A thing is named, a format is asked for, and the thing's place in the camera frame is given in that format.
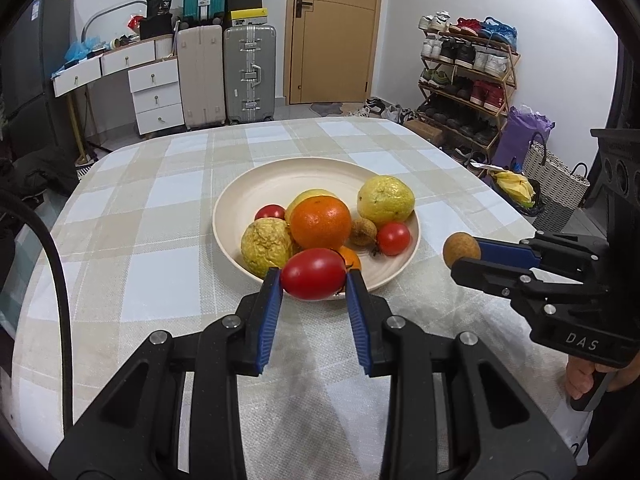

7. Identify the brown longan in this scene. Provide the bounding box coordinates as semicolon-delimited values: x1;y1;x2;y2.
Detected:
348;218;378;247
442;232;482;269

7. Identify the red cherry tomato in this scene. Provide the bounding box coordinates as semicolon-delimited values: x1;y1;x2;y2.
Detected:
254;204;285;220
376;222;411;256
280;248;347;301

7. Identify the yellow guava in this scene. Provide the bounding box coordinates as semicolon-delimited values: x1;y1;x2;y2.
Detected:
284;188;335;222
240;218;299;278
357;176;416;226

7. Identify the orange tangerine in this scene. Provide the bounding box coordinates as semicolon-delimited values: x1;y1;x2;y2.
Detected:
337;246;361;271
288;196;352;249

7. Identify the red cherry tomato front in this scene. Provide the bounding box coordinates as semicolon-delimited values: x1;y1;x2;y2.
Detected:
280;248;347;301

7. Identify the red cherry tomato top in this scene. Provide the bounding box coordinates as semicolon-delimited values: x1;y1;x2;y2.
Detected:
254;204;285;220

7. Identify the yellow guava front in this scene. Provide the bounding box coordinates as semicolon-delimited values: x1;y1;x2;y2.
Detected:
284;188;335;222

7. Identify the right hand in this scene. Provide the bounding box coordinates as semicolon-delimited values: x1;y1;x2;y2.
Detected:
565;356;640;400

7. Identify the woven basket bag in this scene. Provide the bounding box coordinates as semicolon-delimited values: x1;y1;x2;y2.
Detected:
523;131;590;233

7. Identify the purple bag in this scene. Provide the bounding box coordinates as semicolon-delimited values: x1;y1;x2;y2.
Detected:
491;105;555;169

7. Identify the cardboard box on floor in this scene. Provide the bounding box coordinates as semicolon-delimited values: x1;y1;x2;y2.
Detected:
404;119;446;148

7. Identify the wooden shoe rack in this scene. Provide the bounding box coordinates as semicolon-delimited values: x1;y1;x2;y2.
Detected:
416;11;521;160

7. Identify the cream round plate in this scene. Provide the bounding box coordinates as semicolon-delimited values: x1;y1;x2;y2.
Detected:
213;157;421;300

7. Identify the black jacket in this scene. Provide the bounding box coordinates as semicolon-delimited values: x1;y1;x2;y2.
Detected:
0;145;79;200

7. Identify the wooden door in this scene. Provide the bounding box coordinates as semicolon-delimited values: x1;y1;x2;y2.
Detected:
283;0;381;104

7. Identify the white drawer desk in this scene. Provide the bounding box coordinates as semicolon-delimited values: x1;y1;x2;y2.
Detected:
52;35;184;136

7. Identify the grey suitcase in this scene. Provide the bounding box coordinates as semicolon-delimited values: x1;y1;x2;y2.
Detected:
224;24;277;124

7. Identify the beige suitcase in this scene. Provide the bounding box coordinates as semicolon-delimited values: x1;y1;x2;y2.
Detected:
177;25;227;129

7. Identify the dark grey refrigerator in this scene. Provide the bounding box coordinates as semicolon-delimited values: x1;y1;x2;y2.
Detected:
1;0;79;158

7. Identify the black cable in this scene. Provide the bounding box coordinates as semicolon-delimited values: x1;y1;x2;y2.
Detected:
0;199;75;436

